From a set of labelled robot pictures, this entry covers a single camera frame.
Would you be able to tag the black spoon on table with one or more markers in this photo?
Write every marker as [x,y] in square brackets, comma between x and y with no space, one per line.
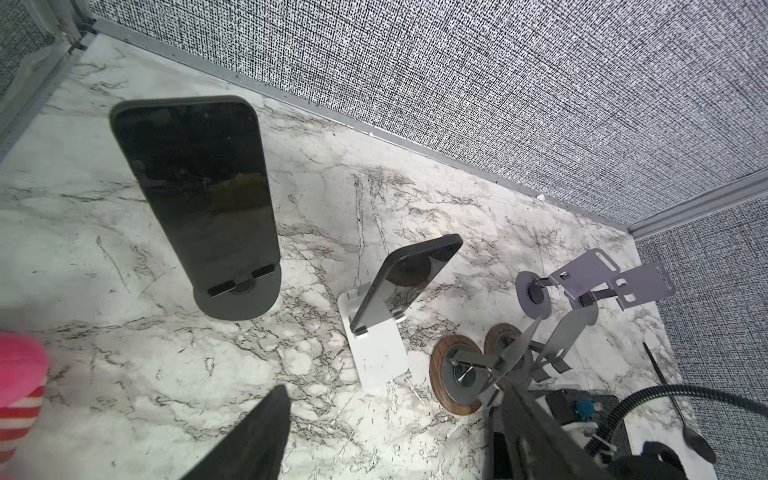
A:
[691,437]

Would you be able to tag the dark grey round phone stand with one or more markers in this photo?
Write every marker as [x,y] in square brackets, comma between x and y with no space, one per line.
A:
[249,300]

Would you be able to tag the black phone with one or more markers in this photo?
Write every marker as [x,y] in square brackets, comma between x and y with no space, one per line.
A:
[200,164]
[403,276]

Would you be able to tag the purple right phone stand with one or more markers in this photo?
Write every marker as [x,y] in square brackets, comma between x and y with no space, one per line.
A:
[643,284]

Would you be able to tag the wooden base phone stand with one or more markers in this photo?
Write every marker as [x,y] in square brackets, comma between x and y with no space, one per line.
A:
[460,377]

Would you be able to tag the wooden base grey plate stand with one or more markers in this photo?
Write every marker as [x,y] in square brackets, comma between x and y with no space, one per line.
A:
[519,359]

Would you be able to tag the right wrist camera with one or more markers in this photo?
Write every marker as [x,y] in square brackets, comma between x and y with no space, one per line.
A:
[578,406]

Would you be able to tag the purple round phone stand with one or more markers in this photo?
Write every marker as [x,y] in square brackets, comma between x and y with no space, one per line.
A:
[576,278]

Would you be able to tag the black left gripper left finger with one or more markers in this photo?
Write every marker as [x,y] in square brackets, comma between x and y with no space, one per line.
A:
[255,448]

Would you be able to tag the white folding phone stand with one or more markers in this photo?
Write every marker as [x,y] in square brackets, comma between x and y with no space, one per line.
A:
[379,355]

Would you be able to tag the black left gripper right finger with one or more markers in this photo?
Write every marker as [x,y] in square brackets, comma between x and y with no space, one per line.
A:
[525,442]

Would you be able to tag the pink striped plush toy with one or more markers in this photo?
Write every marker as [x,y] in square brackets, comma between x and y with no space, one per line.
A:
[24,371]

